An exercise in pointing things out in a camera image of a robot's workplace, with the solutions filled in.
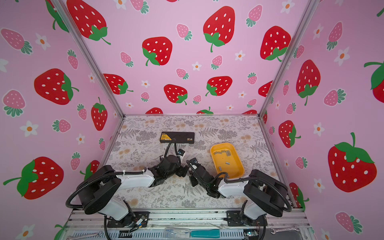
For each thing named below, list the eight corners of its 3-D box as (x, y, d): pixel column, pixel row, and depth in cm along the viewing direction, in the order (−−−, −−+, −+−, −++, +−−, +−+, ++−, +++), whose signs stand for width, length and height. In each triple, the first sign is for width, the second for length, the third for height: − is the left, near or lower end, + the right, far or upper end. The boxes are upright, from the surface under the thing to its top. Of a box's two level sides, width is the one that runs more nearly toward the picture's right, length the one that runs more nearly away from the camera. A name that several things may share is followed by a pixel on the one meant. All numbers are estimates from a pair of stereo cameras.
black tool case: (159, 143, 107) (158, 141, 104) (161, 134, 112) (160, 131, 109) (194, 143, 107) (194, 141, 104) (194, 134, 112) (194, 131, 109)
